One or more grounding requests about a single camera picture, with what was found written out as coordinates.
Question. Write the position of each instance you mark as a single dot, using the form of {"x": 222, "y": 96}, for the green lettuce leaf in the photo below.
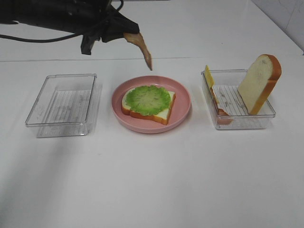
{"x": 148, "y": 100}

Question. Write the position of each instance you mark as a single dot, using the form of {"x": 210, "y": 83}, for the bread slice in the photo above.
{"x": 162, "y": 117}
{"x": 259, "y": 82}

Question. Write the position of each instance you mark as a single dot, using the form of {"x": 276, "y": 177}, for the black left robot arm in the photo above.
{"x": 34, "y": 13}

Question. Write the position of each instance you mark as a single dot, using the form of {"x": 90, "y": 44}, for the clear right plastic tray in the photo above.
{"x": 226, "y": 90}

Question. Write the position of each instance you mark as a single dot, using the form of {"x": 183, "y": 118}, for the pink round plate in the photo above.
{"x": 179, "y": 110}

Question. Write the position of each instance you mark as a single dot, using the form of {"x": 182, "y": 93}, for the yellow cheese slice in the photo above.
{"x": 208, "y": 77}

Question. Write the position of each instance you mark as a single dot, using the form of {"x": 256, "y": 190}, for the clear plastic tray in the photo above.
{"x": 226, "y": 90}
{"x": 67, "y": 105}

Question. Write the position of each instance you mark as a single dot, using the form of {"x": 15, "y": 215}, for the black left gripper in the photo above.
{"x": 75, "y": 16}

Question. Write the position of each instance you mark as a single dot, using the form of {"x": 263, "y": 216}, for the clear left plastic tray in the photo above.
{"x": 67, "y": 105}

